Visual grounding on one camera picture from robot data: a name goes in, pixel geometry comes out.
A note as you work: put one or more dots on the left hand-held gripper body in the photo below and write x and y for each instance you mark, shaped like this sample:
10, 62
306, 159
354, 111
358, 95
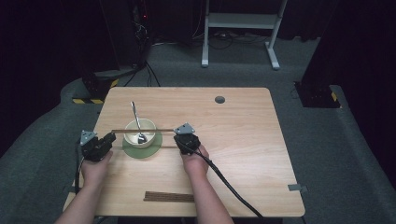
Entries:
93, 149

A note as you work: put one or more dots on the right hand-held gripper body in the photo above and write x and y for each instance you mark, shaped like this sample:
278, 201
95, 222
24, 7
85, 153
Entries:
186, 141

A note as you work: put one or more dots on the brown wooden chopstick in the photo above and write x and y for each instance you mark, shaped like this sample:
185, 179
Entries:
169, 146
165, 130

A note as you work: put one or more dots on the cream bowl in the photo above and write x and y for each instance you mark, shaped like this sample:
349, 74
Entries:
132, 140

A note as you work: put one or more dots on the person's right hand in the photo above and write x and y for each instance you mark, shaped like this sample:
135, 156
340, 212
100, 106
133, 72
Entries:
194, 163

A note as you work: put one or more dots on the person's left hand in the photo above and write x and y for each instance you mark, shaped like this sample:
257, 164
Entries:
95, 172

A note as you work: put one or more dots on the metal spoon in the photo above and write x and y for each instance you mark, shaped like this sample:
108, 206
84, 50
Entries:
136, 116

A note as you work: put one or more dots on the round green coaster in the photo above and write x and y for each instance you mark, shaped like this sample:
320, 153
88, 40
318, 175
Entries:
143, 153

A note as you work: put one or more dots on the grey tape piece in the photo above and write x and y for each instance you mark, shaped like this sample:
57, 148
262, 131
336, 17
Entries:
297, 187
68, 189

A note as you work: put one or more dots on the black base with yellow stripes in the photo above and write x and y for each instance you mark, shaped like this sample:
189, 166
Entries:
96, 87

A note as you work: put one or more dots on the black equipment rack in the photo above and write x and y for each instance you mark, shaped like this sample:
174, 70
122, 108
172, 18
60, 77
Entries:
137, 34

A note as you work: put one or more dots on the white metal stand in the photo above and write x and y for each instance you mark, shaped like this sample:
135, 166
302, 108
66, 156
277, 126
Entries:
243, 20

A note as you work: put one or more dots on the black pillar with yellow stripe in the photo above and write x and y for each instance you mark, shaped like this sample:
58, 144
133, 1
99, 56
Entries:
314, 93

